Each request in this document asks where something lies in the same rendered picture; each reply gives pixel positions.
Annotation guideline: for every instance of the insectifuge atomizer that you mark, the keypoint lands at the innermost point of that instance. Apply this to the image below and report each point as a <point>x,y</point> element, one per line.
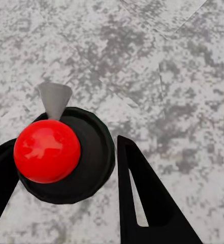
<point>67,153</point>

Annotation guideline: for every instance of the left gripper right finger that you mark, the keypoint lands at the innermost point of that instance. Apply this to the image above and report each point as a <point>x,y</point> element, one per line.
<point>167,224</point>

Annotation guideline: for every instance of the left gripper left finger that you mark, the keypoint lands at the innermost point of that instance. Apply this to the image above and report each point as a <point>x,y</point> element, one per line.
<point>8,173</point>

